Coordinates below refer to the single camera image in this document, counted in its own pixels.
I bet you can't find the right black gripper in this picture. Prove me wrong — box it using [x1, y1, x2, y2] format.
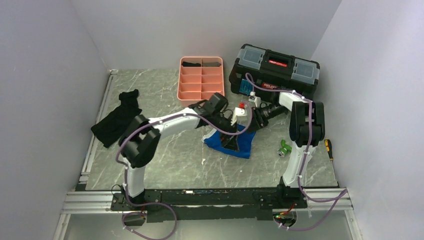
[246, 104, 287, 134]

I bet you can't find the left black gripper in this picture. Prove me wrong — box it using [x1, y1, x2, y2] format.
[210, 112, 240, 153]

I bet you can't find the blue underwear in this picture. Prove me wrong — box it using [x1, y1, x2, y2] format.
[201, 128, 256, 159]

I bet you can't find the black underwear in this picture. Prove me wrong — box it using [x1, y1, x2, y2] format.
[90, 89, 142, 148]

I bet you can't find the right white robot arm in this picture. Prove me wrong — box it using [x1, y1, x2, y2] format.
[248, 90, 325, 188]

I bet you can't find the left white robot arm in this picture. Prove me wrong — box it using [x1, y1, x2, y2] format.
[116, 92, 250, 210]

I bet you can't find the green white tool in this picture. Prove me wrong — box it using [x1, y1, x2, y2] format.
[277, 139, 292, 157]

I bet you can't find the black toolbox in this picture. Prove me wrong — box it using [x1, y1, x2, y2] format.
[228, 43, 320, 103]

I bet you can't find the pink divided organizer tray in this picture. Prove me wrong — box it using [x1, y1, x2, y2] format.
[177, 56, 225, 108]

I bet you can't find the yellow black screwdriver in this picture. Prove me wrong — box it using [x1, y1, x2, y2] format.
[324, 139, 334, 161]

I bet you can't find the rolled grey cloth in tray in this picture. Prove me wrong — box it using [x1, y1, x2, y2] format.
[202, 61, 222, 68]

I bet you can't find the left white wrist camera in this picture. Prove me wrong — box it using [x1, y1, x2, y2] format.
[231, 102, 248, 125]

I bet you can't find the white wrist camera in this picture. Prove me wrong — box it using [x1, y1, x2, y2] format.
[248, 91, 261, 108]
[231, 102, 248, 125]

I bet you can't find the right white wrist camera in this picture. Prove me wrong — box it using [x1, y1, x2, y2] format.
[248, 91, 261, 108]

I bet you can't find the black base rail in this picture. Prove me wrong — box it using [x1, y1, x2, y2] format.
[110, 184, 308, 223]

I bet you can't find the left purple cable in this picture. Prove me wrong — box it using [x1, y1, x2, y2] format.
[115, 105, 254, 240]

